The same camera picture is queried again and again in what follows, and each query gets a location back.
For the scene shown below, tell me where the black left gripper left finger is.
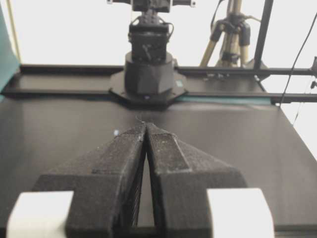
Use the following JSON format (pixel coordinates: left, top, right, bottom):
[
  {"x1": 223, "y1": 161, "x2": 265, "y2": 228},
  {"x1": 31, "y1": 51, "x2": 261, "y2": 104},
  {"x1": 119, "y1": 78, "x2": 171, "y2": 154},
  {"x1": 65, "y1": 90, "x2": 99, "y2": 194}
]
[{"x1": 6, "y1": 125, "x2": 147, "y2": 238}]

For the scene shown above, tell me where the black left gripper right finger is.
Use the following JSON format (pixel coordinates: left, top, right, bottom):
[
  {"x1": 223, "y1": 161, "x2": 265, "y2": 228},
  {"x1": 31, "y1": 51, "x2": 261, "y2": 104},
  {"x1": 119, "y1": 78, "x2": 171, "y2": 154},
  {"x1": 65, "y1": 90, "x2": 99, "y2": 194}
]
[{"x1": 146, "y1": 123, "x2": 275, "y2": 238}]

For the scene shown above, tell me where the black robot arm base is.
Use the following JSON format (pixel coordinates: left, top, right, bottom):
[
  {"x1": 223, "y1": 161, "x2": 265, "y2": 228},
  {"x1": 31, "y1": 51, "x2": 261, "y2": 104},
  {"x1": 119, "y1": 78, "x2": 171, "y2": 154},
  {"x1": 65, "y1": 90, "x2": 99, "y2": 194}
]
[{"x1": 110, "y1": 0, "x2": 195, "y2": 106}]

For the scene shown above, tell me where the teal backdrop cloth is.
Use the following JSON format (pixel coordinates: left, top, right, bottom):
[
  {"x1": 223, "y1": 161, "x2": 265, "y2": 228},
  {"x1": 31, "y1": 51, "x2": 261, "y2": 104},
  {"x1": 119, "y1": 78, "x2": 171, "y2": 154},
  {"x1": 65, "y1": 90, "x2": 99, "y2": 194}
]
[{"x1": 0, "y1": 0, "x2": 21, "y2": 102}]

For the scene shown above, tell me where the black aluminium frame rail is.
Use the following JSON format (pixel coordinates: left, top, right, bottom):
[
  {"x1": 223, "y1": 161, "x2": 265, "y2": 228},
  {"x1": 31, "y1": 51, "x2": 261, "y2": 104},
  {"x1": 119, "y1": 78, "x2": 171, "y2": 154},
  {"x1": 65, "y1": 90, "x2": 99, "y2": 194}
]
[{"x1": 0, "y1": 65, "x2": 317, "y2": 105}]

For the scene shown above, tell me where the wooden camera tripod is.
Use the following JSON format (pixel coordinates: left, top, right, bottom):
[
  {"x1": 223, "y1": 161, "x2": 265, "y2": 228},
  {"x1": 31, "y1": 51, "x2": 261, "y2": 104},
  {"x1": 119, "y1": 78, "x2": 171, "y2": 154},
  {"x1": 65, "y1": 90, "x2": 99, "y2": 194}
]
[{"x1": 200, "y1": 0, "x2": 251, "y2": 67}]

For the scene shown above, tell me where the black vertical frame post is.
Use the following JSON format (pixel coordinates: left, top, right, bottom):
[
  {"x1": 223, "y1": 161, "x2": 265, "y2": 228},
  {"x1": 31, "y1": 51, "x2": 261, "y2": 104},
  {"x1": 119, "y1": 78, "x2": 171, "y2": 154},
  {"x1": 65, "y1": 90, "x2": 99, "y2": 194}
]
[{"x1": 254, "y1": 0, "x2": 274, "y2": 72}]

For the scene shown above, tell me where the thin black hanging cable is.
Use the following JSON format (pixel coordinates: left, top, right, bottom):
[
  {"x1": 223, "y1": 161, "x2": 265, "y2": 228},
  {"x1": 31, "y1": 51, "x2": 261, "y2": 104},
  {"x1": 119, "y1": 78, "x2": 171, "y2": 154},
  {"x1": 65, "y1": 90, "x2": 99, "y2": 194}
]
[{"x1": 278, "y1": 0, "x2": 317, "y2": 106}]

